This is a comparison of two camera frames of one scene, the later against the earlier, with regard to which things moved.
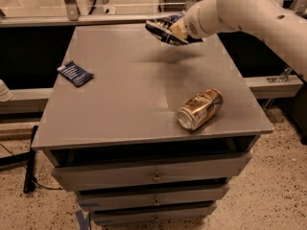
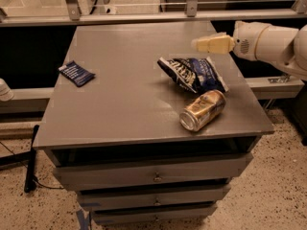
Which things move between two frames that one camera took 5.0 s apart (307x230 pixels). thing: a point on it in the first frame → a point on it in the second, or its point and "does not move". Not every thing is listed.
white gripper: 194,23 → 246,41
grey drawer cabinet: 116,138 does not move
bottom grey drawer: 181,214 does not move
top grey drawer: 153,172 does not move
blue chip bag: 160,27 → 194,74
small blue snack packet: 78,76 does not move
